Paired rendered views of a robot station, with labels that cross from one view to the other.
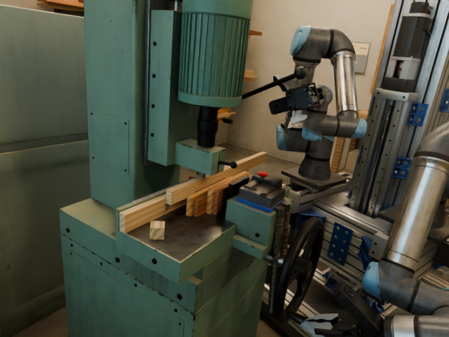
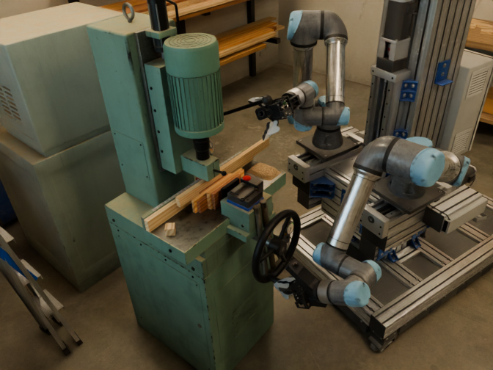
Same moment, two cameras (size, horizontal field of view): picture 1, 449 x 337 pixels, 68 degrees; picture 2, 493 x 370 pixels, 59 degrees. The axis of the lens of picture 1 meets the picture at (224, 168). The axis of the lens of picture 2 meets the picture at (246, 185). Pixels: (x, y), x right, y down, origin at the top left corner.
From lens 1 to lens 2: 0.77 m
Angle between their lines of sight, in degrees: 17
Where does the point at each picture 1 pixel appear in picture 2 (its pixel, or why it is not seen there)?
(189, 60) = (176, 106)
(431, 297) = (349, 267)
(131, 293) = (164, 265)
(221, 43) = (196, 96)
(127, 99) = (139, 128)
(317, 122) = (304, 116)
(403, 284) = (334, 259)
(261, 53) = not seen: outside the picture
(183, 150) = (186, 161)
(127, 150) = (146, 164)
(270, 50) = not seen: outside the picture
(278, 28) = not seen: outside the picture
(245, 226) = (234, 219)
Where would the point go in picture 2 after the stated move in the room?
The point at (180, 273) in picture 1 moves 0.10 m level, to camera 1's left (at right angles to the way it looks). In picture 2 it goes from (185, 258) to (157, 257)
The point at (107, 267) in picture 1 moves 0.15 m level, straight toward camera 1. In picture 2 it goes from (145, 247) to (147, 273)
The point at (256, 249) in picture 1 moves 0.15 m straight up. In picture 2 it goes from (242, 236) to (240, 202)
